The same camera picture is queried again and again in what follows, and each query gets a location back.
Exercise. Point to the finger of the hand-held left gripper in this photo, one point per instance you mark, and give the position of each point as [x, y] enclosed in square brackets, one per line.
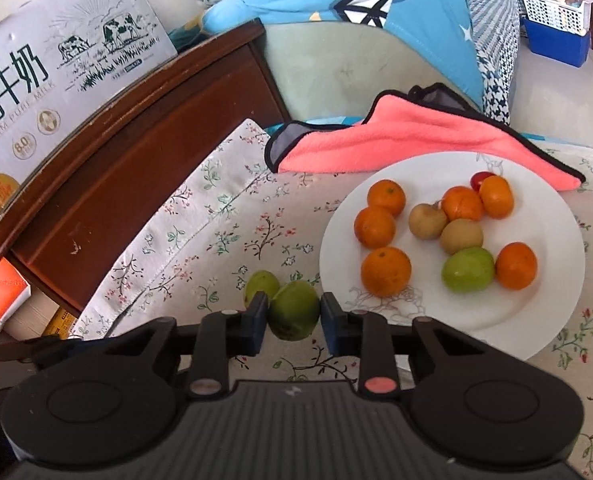
[36, 347]

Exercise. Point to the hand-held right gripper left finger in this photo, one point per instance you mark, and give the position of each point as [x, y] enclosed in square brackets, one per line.
[256, 322]

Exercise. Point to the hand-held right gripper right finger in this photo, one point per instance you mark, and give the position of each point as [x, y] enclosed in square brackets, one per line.
[331, 325]

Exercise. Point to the green jujube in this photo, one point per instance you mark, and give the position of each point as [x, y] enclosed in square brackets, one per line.
[294, 312]
[468, 270]
[261, 287]

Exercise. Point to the small orange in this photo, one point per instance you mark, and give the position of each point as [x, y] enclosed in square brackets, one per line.
[462, 203]
[516, 265]
[385, 271]
[386, 197]
[374, 226]
[496, 196]

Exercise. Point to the brown kiwi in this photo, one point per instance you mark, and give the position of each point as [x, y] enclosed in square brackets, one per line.
[427, 220]
[461, 236]

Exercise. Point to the red cherry tomato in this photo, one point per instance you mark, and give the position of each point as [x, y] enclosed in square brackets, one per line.
[480, 178]

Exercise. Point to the white floral plate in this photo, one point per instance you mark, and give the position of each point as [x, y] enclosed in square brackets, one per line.
[541, 220]

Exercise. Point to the yellow cardboard box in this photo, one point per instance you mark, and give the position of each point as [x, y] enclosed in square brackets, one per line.
[46, 317]

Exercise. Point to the floral tablecloth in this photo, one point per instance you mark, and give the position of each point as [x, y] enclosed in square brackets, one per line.
[216, 230]

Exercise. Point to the brown wooden headboard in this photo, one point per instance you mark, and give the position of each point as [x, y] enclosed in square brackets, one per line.
[126, 170]

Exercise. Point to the pink cloth with black trim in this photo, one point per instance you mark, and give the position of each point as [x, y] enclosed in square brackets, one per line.
[401, 135]

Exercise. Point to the pale green cushion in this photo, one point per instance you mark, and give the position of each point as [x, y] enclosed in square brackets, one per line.
[336, 70]

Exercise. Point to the white milk carton box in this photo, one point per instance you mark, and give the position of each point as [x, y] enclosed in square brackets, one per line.
[76, 75]

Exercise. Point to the checkered cloth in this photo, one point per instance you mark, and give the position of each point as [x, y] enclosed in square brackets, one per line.
[496, 40]

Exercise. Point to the blue plastic bin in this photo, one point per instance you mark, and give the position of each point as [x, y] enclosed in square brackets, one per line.
[556, 47]

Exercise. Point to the white plastic basket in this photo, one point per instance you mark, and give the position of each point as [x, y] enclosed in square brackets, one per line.
[556, 10]

